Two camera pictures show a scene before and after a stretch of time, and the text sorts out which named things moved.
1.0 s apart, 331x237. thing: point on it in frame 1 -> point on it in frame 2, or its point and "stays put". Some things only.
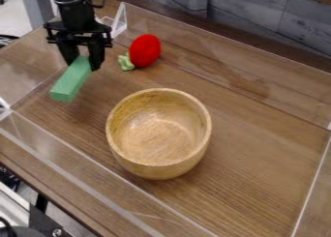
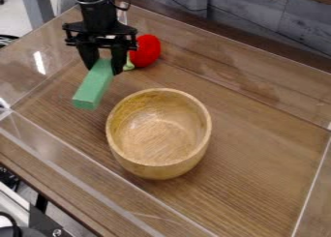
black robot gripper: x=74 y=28 -> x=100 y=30
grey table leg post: x=37 y=4 stays put
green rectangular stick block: x=70 y=78 -> x=96 y=77
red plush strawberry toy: x=144 y=53 stays put
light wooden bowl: x=157 y=133 stays put
